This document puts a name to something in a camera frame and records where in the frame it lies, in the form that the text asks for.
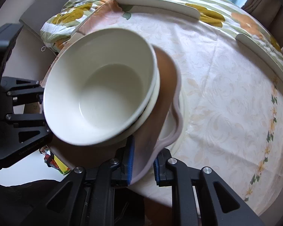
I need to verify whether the pink handled bowl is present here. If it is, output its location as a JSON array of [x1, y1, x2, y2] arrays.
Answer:
[[48, 47, 183, 185]]

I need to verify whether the yellow duck plate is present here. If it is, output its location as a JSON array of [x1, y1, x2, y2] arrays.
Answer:
[[159, 88, 189, 156]]

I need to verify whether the grey headboard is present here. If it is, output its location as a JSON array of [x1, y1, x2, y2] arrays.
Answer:
[[19, 0, 68, 38]]

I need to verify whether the floral striped duvet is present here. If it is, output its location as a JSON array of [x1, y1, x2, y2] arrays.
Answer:
[[40, 0, 283, 76]]

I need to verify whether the cream cartoon bowl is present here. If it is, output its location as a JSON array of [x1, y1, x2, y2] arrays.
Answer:
[[113, 44, 161, 144]]

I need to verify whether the white ribbed bowl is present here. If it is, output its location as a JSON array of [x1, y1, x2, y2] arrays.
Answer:
[[43, 28, 158, 146]]

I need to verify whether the yellow snack packet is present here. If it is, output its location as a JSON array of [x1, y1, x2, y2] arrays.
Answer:
[[39, 146, 70, 175]]

